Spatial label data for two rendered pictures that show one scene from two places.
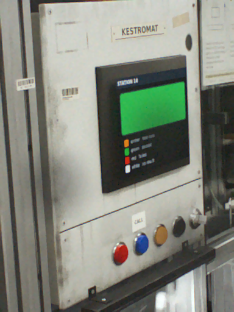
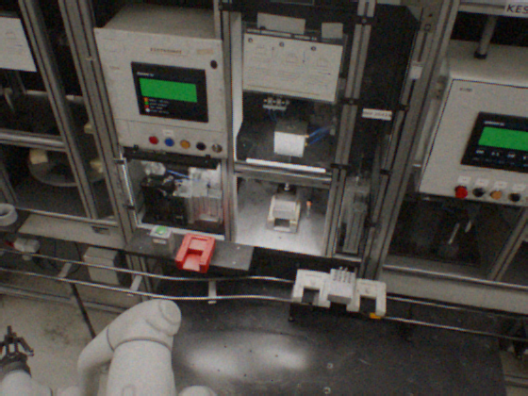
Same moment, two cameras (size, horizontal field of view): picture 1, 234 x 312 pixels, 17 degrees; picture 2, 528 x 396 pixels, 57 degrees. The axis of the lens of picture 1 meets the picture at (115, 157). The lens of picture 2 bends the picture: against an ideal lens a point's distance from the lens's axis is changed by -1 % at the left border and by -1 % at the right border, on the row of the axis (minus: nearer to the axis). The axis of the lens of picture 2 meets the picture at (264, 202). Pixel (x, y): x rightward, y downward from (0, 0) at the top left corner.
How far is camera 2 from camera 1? 1.89 m
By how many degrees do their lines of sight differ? 63
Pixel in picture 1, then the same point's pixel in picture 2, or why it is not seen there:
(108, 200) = (144, 117)
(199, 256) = (201, 164)
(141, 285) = (155, 156)
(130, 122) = (147, 91)
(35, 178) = (101, 94)
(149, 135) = (164, 101)
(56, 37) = (103, 43)
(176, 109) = (188, 95)
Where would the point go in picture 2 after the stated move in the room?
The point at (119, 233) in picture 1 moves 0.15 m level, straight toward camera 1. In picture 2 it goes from (154, 132) to (112, 142)
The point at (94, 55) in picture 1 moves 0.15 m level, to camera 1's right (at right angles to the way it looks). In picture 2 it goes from (129, 56) to (142, 76)
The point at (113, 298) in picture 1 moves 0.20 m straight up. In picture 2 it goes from (138, 154) to (128, 107)
